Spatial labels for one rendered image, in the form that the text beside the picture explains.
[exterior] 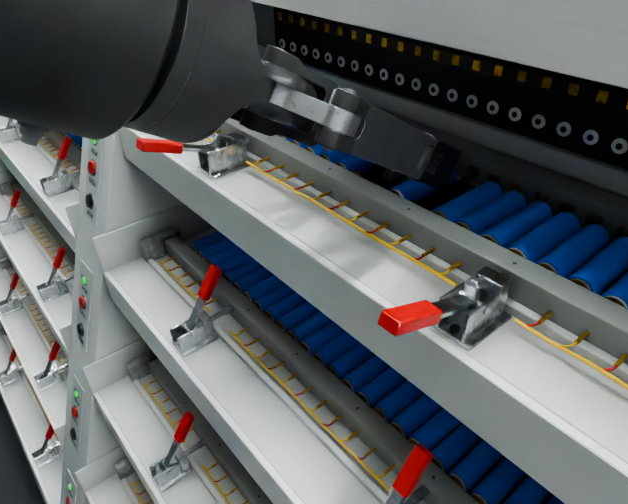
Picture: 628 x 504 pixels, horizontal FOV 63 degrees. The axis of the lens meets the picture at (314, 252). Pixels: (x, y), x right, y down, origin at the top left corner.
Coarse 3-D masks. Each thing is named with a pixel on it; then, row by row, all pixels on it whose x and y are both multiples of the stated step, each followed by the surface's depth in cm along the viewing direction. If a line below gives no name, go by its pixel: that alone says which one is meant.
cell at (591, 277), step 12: (624, 240) 33; (600, 252) 32; (612, 252) 32; (624, 252) 32; (588, 264) 31; (600, 264) 31; (612, 264) 31; (624, 264) 31; (576, 276) 30; (588, 276) 30; (600, 276) 30; (612, 276) 31; (588, 288) 30; (600, 288) 30
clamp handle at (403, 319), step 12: (468, 288) 28; (444, 300) 27; (456, 300) 28; (468, 300) 28; (384, 312) 24; (396, 312) 24; (408, 312) 24; (420, 312) 25; (432, 312) 25; (444, 312) 26; (456, 312) 27; (384, 324) 24; (396, 324) 23; (408, 324) 24; (420, 324) 24; (432, 324) 25
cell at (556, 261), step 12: (588, 228) 34; (600, 228) 34; (576, 240) 33; (588, 240) 33; (600, 240) 33; (552, 252) 32; (564, 252) 32; (576, 252) 32; (588, 252) 32; (552, 264) 31; (564, 264) 31; (576, 264) 32; (564, 276) 31
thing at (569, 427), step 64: (128, 128) 55; (448, 128) 46; (192, 192) 47; (256, 192) 43; (256, 256) 42; (320, 256) 35; (384, 256) 35; (512, 320) 30; (448, 384) 29; (512, 384) 26; (576, 384) 26; (512, 448) 27; (576, 448) 24
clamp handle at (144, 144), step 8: (216, 136) 44; (136, 144) 41; (144, 144) 40; (152, 144) 40; (160, 144) 41; (168, 144) 41; (176, 144) 42; (184, 144) 43; (192, 144) 44; (216, 144) 45; (160, 152) 41; (168, 152) 42; (176, 152) 42
